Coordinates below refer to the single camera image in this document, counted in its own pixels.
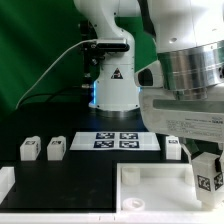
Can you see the white marker sheet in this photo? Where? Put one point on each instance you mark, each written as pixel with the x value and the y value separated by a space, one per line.
pixel 135 141

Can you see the white square tabletop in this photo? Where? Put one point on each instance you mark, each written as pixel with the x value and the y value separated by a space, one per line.
pixel 160 193

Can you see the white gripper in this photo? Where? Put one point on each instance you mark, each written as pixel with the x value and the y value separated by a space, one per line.
pixel 195 119

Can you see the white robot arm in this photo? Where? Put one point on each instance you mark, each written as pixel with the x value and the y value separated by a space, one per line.
pixel 182 92

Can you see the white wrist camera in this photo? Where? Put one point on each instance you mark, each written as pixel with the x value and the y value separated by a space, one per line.
pixel 150 76

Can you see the black base camera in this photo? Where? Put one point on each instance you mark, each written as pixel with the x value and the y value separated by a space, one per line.
pixel 111 45

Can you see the white left obstacle block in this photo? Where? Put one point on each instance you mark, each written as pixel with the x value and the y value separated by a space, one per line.
pixel 7 180

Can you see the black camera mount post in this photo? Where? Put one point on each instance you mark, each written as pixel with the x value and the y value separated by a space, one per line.
pixel 90 63

